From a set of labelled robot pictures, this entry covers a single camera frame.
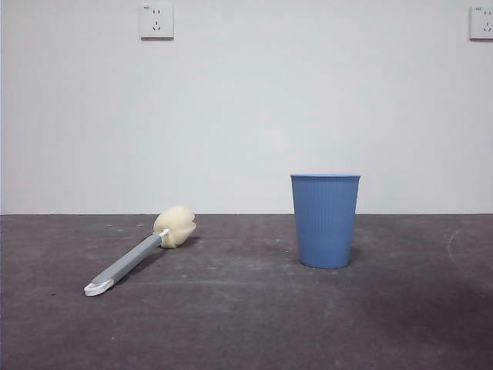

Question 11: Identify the blue ribbed plastic cup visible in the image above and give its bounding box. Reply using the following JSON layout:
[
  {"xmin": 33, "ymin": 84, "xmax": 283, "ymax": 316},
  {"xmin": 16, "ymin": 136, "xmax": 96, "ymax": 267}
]
[{"xmin": 290, "ymin": 173, "xmax": 362, "ymax": 270}]

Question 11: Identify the grey-handled sponge cup brush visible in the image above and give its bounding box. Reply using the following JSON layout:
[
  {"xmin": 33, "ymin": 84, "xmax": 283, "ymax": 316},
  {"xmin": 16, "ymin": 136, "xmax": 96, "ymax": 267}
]
[{"xmin": 83, "ymin": 205, "xmax": 199, "ymax": 298}]

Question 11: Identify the white wall socket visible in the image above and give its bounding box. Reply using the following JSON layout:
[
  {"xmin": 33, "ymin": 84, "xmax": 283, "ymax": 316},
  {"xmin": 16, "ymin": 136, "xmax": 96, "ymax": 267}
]
[
  {"xmin": 468, "ymin": 5, "xmax": 493, "ymax": 42},
  {"xmin": 139, "ymin": 4, "xmax": 175, "ymax": 41}
]

